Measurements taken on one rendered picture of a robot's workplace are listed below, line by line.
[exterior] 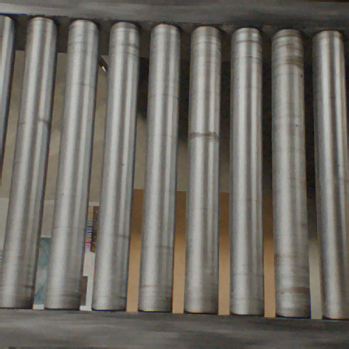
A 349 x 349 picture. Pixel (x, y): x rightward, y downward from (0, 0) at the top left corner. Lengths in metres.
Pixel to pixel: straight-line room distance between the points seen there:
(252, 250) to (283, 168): 0.13
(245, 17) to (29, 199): 0.44
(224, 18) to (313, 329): 0.49
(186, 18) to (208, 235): 0.35
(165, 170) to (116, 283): 0.18
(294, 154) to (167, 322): 0.31
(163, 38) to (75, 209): 0.30
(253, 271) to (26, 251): 0.32
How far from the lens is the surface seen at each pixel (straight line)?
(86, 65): 1.07
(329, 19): 1.14
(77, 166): 1.01
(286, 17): 1.13
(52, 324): 0.97
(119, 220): 0.98
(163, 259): 0.97
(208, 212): 0.99
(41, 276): 1.79
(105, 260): 0.97
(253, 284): 0.97
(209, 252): 0.98
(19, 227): 1.00
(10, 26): 1.13
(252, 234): 0.99
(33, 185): 1.01
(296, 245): 0.99
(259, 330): 0.97
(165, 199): 0.99
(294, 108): 1.06
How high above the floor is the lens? 1.75
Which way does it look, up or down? 72 degrees down
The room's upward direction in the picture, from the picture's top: 6 degrees clockwise
